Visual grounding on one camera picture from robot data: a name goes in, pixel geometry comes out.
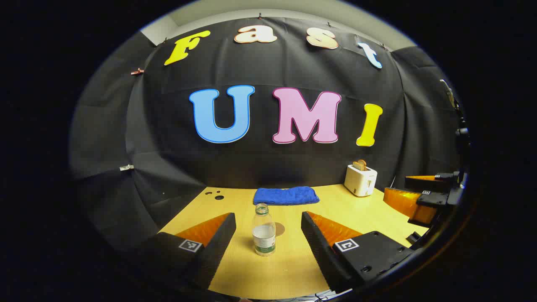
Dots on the round brown coaster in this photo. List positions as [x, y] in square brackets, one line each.
[280, 230]

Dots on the small metal clip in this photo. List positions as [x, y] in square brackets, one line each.
[137, 71]
[126, 167]

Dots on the white toaster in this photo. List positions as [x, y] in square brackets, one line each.
[360, 181]

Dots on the toast slice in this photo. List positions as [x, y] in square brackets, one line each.
[359, 165]

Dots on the clear plastic water bottle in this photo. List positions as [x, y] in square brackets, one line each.
[264, 235]

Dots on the dark tripod stand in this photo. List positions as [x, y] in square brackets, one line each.
[459, 126]

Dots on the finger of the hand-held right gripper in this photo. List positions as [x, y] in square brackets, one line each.
[428, 184]
[434, 199]

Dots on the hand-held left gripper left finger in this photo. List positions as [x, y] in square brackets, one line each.
[220, 243]

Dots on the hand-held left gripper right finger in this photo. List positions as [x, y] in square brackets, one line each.
[319, 247]

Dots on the blue folded towel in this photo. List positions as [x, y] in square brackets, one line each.
[285, 196]

